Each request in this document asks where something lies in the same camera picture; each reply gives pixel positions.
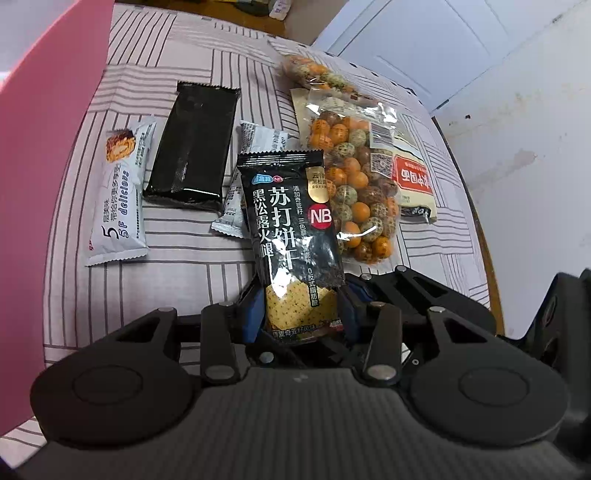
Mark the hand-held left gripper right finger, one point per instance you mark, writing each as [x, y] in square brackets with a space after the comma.
[353, 318]

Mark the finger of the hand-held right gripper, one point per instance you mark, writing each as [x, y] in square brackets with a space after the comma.
[415, 295]

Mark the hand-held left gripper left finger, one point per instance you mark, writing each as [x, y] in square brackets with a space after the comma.
[251, 314]

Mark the beige snack bag red label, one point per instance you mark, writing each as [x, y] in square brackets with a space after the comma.
[415, 203]

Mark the black soda cracker packet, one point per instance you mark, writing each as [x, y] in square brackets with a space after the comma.
[286, 221]

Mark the pink storage box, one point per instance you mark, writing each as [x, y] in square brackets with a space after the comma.
[41, 138]

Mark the striped bed sheet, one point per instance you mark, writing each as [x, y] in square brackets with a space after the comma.
[194, 249]

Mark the clear bag of coated peanuts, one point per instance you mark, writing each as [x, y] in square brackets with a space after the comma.
[355, 184]
[314, 71]

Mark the white pastry snack packet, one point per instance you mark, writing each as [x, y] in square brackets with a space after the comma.
[117, 207]

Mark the small white snack packet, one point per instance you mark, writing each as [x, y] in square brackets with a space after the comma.
[263, 138]

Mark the plain black snack packet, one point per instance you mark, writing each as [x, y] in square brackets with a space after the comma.
[189, 147]

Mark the white door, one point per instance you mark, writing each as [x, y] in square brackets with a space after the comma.
[415, 37]

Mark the white plastic bag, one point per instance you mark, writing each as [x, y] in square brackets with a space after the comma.
[279, 8]

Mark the wooden bed frame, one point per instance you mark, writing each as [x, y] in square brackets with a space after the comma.
[494, 286]

